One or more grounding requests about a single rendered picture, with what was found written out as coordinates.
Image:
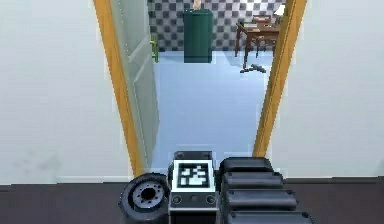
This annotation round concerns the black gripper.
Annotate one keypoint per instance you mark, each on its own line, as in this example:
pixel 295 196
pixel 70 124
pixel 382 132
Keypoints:
pixel 145 197

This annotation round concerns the pale grey room door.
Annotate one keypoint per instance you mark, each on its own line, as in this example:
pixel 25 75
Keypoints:
pixel 141 80

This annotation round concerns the dark green cabinet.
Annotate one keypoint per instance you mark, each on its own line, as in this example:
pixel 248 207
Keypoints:
pixel 198 35

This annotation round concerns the brown wooden table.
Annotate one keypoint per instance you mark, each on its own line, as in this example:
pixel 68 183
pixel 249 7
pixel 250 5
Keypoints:
pixel 258 35

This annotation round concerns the brown wooden chair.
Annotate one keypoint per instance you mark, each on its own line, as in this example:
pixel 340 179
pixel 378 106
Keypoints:
pixel 261 20

